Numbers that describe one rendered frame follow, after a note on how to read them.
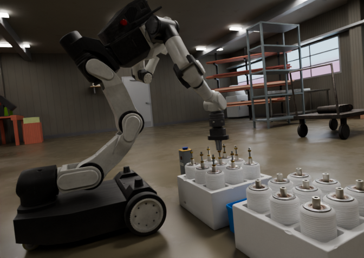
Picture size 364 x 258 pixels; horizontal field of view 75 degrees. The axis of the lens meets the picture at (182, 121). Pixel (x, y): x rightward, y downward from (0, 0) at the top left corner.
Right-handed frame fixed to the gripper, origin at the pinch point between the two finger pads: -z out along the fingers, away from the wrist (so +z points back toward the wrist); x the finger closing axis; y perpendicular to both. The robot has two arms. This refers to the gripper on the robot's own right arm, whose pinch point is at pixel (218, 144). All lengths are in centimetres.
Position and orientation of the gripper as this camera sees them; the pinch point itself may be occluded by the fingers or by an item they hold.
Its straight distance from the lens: 138.3
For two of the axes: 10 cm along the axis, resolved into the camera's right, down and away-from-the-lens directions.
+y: -5.3, 0.9, -8.4
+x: -8.4, 0.5, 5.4
